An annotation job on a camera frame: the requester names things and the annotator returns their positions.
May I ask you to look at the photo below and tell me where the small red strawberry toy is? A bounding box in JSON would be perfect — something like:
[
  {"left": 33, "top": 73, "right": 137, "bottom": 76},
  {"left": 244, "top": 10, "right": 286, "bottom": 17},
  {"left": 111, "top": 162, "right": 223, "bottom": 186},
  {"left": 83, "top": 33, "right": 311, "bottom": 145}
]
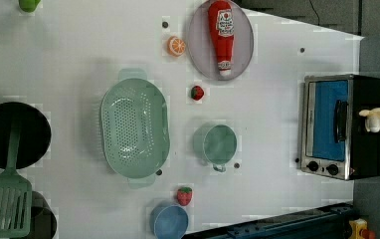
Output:
[{"left": 190, "top": 86, "right": 205, "bottom": 101}]

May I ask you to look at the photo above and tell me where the orange slice toy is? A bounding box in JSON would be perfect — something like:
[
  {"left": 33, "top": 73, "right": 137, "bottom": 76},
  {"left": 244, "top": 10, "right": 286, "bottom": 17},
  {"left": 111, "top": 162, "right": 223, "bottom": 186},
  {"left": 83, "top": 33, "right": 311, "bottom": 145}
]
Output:
[{"left": 167, "top": 36, "right": 186, "bottom": 57}]

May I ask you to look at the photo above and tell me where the red strawberry toy green top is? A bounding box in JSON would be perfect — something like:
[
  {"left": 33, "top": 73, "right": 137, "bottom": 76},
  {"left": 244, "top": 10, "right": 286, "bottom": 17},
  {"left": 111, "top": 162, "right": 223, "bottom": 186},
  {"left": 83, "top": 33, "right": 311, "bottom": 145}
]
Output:
[{"left": 176, "top": 187, "right": 193, "bottom": 206}]

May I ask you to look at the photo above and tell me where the mint green cup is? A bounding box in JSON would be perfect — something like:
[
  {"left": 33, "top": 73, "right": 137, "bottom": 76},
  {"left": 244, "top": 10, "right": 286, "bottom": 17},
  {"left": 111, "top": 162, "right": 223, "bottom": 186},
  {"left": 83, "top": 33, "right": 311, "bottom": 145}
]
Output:
[{"left": 192, "top": 123, "right": 238, "bottom": 173}]

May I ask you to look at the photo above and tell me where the green toy object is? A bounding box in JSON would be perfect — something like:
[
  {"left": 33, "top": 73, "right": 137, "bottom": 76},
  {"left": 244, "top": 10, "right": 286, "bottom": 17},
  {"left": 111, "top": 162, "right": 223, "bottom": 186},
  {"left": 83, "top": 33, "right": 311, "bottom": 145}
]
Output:
[{"left": 18, "top": 0, "right": 41, "bottom": 13}]

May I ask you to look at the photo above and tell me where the silver black toaster oven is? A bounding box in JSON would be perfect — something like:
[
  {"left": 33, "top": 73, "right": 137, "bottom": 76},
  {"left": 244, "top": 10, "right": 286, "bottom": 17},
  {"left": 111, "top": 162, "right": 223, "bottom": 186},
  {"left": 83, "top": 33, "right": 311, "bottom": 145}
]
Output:
[{"left": 300, "top": 75, "right": 380, "bottom": 180}]

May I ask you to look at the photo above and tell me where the yellow plush peeled banana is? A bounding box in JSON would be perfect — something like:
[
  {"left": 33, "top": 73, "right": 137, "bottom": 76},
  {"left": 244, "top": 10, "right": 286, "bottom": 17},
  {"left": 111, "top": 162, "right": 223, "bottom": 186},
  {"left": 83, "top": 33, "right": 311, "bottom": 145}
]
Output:
[{"left": 359, "top": 108, "right": 380, "bottom": 133}]

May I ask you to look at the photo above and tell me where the grey round plate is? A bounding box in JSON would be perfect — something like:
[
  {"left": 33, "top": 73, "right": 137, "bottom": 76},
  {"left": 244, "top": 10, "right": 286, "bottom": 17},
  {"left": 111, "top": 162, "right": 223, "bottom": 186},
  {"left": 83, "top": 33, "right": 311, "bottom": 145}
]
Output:
[{"left": 186, "top": 0, "right": 254, "bottom": 81}]

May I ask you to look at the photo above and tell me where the blue cup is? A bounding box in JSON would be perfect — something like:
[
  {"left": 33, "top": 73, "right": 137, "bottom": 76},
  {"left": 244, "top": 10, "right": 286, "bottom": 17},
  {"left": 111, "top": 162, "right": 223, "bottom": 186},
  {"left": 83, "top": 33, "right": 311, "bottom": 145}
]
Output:
[{"left": 150, "top": 202, "right": 189, "bottom": 239}]

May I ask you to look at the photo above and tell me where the mint green colander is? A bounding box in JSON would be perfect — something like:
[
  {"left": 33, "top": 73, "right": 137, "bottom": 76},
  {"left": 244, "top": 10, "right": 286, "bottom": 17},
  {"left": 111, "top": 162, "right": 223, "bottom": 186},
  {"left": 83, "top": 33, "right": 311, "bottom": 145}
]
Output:
[{"left": 99, "top": 68, "right": 170, "bottom": 189}]

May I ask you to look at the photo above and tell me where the red plush ketchup bottle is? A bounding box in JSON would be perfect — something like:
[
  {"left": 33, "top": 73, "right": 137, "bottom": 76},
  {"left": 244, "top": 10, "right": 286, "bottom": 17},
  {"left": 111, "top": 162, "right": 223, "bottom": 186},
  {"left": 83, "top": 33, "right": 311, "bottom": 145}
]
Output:
[{"left": 208, "top": 0, "right": 234, "bottom": 77}]

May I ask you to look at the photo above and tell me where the black round pan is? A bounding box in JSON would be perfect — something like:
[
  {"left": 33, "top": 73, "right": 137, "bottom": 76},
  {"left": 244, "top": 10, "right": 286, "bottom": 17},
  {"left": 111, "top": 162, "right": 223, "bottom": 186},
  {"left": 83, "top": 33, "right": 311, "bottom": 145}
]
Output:
[{"left": 0, "top": 102, "right": 52, "bottom": 169}]

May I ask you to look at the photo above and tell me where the black cable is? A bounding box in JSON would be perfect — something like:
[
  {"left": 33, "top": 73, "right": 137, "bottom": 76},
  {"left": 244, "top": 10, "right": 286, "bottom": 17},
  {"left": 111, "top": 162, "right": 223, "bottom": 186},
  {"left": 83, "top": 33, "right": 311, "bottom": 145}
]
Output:
[{"left": 307, "top": 0, "right": 321, "bottom": 27}]

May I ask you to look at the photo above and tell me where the blue metal rail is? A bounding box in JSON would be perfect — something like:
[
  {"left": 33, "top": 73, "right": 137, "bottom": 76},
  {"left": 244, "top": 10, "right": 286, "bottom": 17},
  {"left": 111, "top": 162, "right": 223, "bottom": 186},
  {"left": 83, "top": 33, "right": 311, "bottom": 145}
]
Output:
[{"left": 182, "top": 203, "right": 359, "bottom": 239}]

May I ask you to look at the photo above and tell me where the mint green spatula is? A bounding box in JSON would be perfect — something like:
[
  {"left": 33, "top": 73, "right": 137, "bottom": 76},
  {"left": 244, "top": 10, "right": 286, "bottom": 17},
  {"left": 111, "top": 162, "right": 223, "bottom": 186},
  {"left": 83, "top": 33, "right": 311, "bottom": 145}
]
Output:
[{"left": 0, "top": 119, "right": 32, "bottom": 238}]

